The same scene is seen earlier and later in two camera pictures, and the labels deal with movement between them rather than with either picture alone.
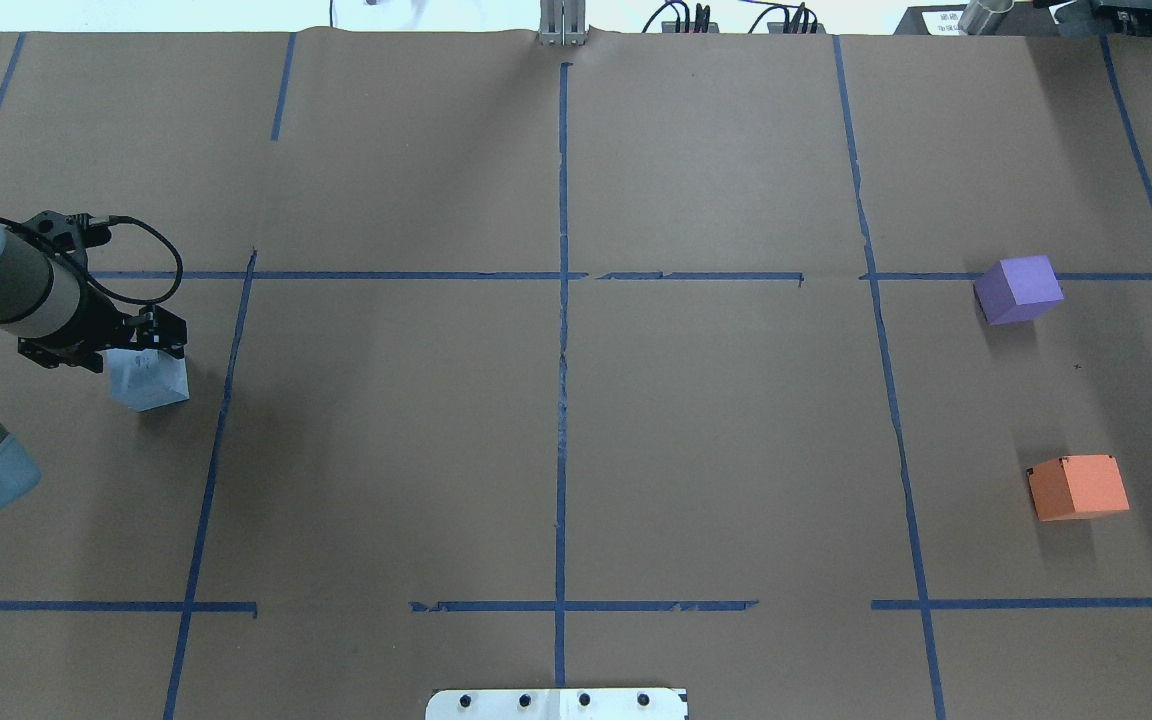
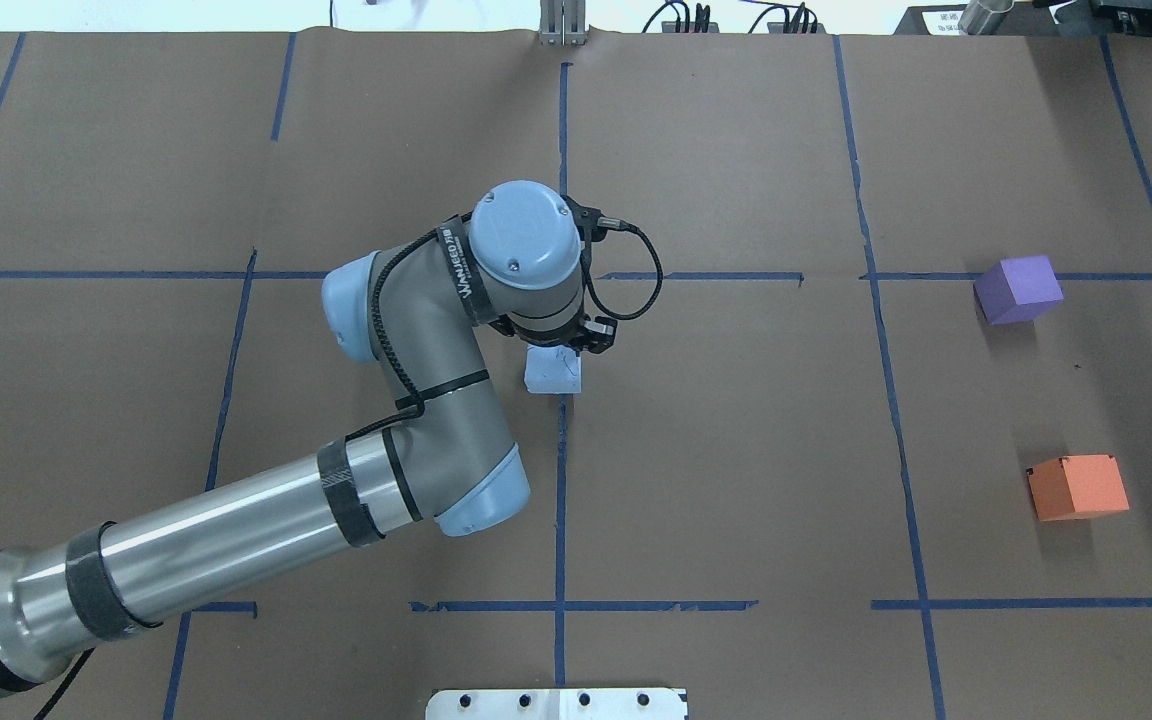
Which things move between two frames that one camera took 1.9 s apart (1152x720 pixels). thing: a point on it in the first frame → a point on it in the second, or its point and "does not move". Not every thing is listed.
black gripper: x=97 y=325 → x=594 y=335
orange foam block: x=1076 y=485 does not move
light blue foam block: x=145 y=379 → x=552 y=369
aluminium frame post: x=562 y=22 does not move
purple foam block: x=1018 y=289 does not move
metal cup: x=983 y=17 does not move
